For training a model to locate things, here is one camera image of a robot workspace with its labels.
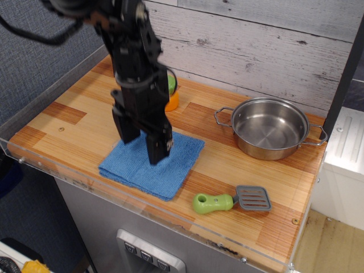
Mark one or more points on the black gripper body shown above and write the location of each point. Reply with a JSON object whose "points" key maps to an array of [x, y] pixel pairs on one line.
{"points": [[144, 102]]}

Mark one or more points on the orange toy carrot green top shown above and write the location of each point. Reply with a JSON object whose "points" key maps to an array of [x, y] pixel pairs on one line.
{"points": [[173, 94]]}

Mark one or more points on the white ribbed box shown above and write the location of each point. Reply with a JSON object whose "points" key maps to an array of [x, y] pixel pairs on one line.
{"points": [[338, 192]]}

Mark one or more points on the stainless steel pot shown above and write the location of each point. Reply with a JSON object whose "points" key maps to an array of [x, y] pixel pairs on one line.
{"points": [[270, 128]]}

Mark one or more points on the blue cloth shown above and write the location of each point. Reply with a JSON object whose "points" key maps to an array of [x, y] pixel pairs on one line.
{"points": [[129, 165]]}

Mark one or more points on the silver dispenser button panel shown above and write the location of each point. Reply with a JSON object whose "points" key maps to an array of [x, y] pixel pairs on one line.
{"points": [[146, 257]]}

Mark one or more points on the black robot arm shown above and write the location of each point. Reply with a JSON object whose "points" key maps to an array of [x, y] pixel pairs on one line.
{"points": [[126, 31]]}

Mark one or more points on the yellow object bottom left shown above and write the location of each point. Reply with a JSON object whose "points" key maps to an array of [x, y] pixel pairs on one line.
{"points": [[34, 266]]}

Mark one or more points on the toy spatula green handle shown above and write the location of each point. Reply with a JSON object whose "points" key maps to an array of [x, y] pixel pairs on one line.
{"points": [[249, 198]]}

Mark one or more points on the dark right upright post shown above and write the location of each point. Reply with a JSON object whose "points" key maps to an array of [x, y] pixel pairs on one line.
{"points": [[345, 81]]}

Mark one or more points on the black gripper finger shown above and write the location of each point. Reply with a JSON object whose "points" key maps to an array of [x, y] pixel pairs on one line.
{"points": [[126, 129], [158, 146]]}

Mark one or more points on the clear acrylic table guard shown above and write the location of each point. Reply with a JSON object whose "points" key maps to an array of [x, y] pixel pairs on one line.
{"points": [[68, 130]]}

